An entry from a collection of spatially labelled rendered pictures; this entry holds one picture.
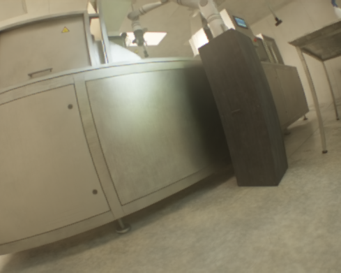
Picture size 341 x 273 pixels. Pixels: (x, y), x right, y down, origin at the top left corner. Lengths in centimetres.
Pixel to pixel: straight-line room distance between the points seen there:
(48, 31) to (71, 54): 25
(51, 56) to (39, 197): 76
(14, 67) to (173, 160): 105
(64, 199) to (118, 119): 42
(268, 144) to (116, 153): 69
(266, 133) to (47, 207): 101
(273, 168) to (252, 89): 38
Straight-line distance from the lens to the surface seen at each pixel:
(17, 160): 82
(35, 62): 114
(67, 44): 117
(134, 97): 85
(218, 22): 108
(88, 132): 78
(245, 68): 86
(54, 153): 78
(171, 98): 93
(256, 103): 84
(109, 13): 145
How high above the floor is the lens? 41
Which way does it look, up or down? 2 degrees down
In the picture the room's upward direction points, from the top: 17 degrees counter-clockwise
